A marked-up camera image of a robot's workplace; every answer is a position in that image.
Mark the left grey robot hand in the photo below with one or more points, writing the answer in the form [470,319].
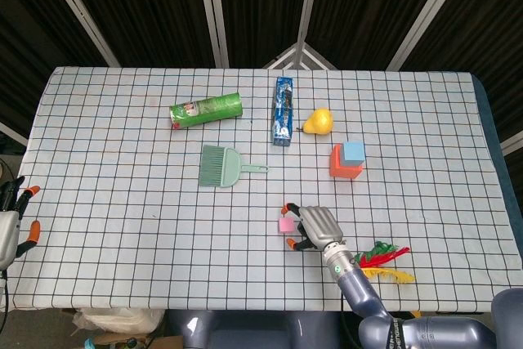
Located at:
[8,238]

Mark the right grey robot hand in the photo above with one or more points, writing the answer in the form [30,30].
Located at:
[318,226]

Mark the small pink foam cube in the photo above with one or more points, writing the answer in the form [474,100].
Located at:
[286,225]

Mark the blue foam cube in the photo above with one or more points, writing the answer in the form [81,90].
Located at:
[353,153]

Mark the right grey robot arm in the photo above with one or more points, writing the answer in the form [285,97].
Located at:
[359,287]

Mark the mint green hand brush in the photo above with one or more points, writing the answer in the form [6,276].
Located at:
[224,167]

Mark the large orange foam cube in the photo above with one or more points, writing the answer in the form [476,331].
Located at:
[337,167]

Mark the colourful feather shuttlecock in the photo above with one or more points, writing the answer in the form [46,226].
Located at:
[392,275]

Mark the yellow toy pear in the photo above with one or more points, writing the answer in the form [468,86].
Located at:
[320,122]

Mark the white black-grid tablecloth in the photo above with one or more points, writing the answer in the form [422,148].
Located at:
[122,222]

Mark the long blue cardboard box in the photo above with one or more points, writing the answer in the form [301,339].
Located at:
[283,116]

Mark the grey robot torso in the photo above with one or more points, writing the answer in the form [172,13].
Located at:
[253,332]

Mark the white plastic bag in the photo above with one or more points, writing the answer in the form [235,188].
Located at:
[118,318]

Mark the green cylindrical snack can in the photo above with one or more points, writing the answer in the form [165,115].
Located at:
[204,111]

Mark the white triangular screen foot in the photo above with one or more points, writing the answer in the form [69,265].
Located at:
[282,56]

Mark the brown cardboard box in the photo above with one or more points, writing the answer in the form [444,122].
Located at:
[163,343]

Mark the dark blue table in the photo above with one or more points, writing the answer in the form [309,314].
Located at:
[490,120]

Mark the black fabric screen panel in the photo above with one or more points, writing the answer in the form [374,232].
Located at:
[32,18]
[367,5]
[490,18]
[151,10]
[261,1]

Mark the white low frame bar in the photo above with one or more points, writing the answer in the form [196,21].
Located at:
[512,144]
[12,132]

